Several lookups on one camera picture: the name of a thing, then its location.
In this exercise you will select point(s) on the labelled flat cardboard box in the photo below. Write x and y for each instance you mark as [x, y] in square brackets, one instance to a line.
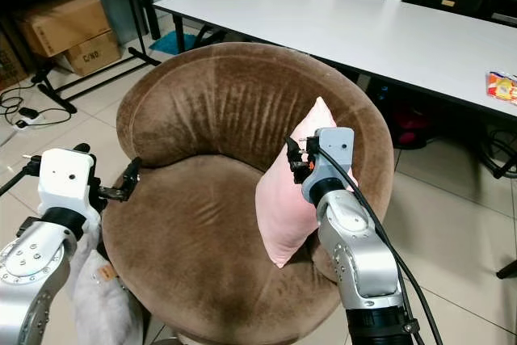
[10, 62]

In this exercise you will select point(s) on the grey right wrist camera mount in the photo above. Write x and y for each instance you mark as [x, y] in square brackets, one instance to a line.
[335, 155]

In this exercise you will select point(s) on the white power strip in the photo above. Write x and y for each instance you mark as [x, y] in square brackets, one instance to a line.
[31, 117]

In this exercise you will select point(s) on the grey plush cushion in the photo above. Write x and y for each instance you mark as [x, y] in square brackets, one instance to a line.
[101, 296]

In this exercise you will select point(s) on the blue floor mat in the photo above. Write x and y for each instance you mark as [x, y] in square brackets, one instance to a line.
[171, 43]

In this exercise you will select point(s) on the white long table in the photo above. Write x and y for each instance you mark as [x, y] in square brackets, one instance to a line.
[339, 30]

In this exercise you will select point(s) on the pink pillow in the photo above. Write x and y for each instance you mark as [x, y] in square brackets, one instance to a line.
[283, 208]

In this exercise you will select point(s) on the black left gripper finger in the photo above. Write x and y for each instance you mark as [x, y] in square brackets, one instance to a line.
[132, 177]

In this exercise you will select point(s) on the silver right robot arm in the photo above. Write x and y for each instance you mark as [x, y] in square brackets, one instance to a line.
[363, 256]

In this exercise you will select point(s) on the small printed cardboard box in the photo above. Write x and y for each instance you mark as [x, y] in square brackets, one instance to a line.
[93, 52]

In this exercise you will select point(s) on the large brown cardboard box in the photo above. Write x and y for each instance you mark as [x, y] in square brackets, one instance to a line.
[65, 23]

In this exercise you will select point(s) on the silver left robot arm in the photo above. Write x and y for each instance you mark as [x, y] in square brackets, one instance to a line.
[32, 280]

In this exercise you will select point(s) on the brown round velvet sofa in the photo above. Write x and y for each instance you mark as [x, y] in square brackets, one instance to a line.
[194, 232]

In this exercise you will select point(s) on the colourful snack packet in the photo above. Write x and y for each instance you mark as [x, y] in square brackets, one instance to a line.
[502, 86]

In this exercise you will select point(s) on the red bag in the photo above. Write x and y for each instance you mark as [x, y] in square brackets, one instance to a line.
[410, 125]

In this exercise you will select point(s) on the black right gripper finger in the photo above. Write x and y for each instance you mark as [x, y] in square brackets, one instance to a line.
[293, 153]

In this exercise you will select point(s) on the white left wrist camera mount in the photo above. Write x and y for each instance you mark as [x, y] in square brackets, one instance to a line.
[69, 183]

